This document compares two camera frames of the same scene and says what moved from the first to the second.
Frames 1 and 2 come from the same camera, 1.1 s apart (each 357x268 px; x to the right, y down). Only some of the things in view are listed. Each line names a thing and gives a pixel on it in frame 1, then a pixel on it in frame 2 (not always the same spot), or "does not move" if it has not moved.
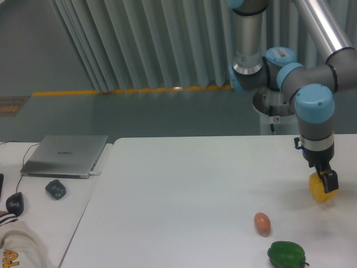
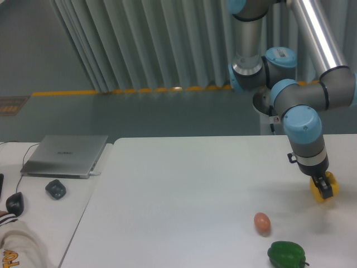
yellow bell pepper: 317,189 does not move
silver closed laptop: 62,156 does not move
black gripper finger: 322,171 to 317,180
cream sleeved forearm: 20,246 does not move
